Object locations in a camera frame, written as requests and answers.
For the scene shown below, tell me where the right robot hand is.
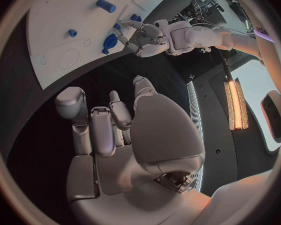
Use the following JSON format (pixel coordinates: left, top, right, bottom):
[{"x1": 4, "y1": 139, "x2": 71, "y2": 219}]
[{"x1": 54, "y1": 74, "x2": 212, "y2": 225}]

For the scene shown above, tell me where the blue gear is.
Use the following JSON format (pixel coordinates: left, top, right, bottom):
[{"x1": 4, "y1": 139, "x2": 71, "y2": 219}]
[{"x1": 101, "y1": 33, "x2": 120, "y2": 51}]

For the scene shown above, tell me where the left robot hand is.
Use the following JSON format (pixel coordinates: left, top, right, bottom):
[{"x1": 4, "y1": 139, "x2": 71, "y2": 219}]
[{"x1": 113, "y1": 20, "x2": 168, "y2": 58}]

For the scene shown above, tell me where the blue plug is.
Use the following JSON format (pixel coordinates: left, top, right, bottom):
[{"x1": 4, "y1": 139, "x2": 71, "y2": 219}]
[{"x1": 129, "y1": 13, "x2": 143, "y2": 23}]

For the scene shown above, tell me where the blue long cylinder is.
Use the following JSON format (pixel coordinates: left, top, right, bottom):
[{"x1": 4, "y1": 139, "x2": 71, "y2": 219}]
[{"x1": 95, "y1": 0, "x2": 118, "y2": 14}]

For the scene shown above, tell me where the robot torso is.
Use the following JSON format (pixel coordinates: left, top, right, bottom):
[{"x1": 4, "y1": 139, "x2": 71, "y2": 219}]
[{"x1": 253, "y1": 25, "x2": 281, "y2": 106}]

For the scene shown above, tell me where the white cable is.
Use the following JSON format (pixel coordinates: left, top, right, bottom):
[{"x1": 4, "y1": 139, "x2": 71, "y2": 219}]
[{"x1": 189, "y1": 17, "x2": 227, "y2": 30}]

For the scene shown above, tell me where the glowing light bar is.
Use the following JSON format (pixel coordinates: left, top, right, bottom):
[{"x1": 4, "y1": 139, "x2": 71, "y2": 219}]
[{"x1": 223, "y1": 77, "x2": 250, "y2": 132}]

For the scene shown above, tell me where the white task board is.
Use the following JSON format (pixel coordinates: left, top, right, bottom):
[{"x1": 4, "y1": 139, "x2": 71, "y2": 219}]
[{"x1": 26, "y1": 0, "x2": 177, "y2": 91}]

